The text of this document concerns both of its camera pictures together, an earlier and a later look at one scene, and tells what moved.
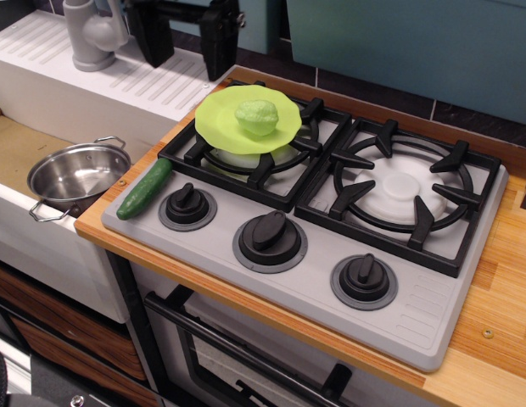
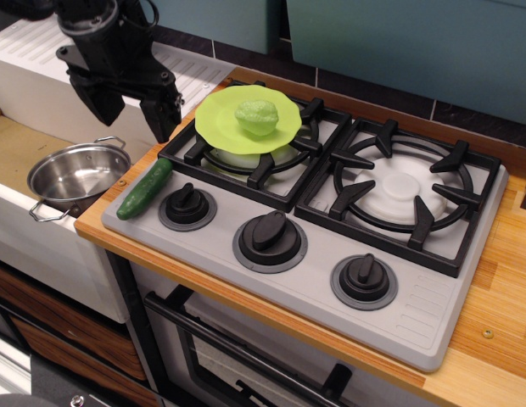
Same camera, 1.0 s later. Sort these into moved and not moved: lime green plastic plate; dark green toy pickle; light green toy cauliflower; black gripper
Moved: black gripper
Not moved: light green toy cauliflower; lime green plastic plate; dark green toy pickle
